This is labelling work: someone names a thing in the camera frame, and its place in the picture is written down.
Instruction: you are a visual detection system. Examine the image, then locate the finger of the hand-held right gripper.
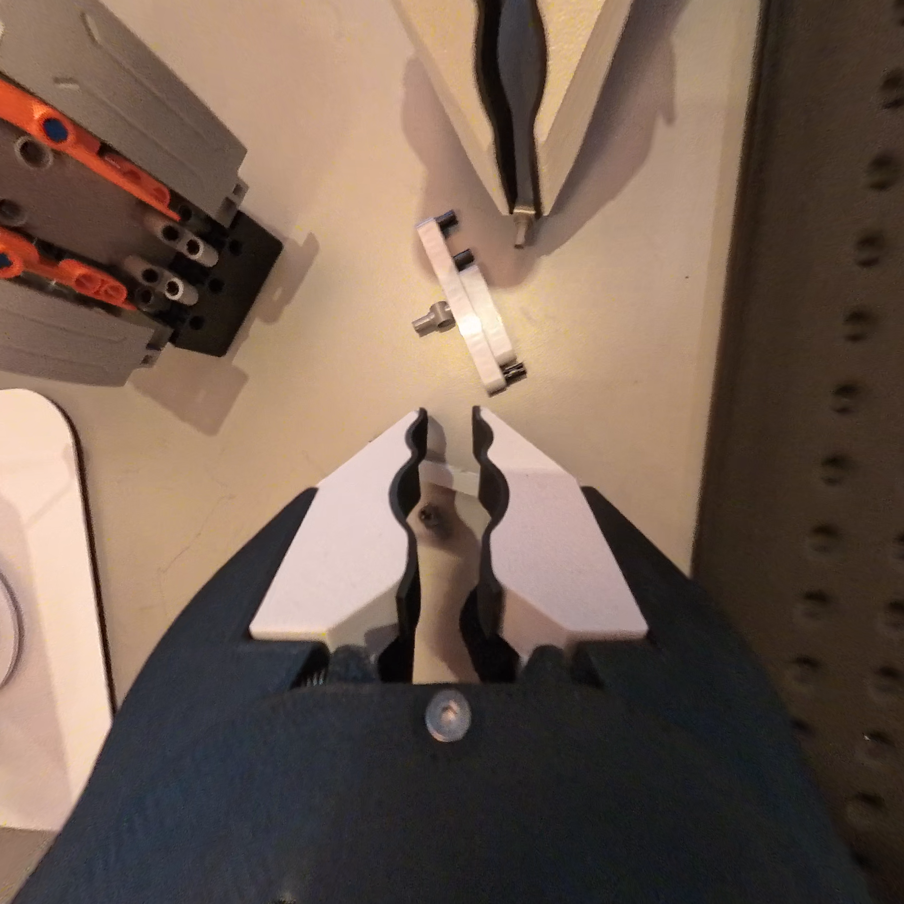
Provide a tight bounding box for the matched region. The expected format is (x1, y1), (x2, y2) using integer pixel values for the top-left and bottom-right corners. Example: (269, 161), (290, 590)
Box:
(390, 0), (518, 218)
(532, 0), (634, 218)

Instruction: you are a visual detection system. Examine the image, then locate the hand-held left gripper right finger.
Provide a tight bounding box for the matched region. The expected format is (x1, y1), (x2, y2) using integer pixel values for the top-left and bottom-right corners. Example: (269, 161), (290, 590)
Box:
(470, 404), (651, 682)

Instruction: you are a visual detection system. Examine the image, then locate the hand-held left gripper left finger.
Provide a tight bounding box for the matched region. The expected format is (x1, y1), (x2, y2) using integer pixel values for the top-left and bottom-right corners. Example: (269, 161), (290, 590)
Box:
(247, 407), (430, 682)

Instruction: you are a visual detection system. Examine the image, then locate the long grey beam with pins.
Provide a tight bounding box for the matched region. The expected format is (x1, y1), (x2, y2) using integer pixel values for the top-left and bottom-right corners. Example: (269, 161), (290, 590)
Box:
(415, 209), (528, 396)

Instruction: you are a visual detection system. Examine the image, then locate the short grey beam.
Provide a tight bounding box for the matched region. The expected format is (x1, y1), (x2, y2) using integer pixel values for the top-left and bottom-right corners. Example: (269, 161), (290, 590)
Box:
(458, 263), (514, 377)

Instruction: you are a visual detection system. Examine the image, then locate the grey orange toy model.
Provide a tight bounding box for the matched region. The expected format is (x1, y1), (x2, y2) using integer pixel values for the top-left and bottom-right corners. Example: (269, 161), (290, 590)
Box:
(0, 0), (286, 389)

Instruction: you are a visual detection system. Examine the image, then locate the long plain grey beam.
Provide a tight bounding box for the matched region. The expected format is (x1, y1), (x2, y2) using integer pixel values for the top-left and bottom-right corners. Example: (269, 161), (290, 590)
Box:
(419, 451), (490, 497)

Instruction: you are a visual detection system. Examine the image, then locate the black perforated mat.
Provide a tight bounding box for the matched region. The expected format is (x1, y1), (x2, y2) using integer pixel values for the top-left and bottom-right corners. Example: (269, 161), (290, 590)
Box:
(691, 0), (904, 904)

